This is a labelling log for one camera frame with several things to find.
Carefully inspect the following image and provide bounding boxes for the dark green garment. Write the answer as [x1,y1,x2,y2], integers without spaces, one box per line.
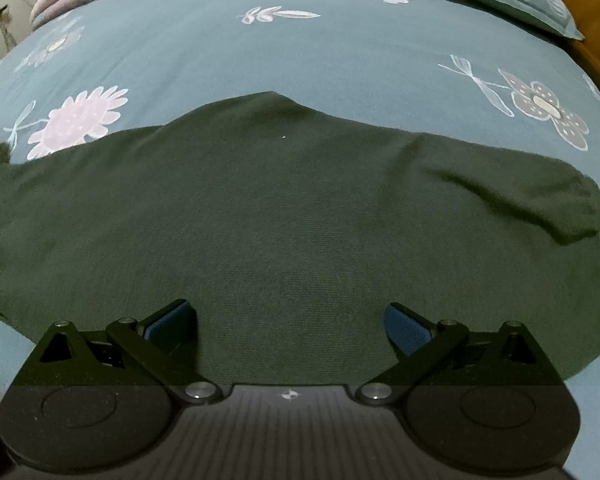
[0,92,600,384]

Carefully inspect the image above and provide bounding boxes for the teal floral bed sheet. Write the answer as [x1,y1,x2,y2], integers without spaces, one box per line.
[0,0,600,480]

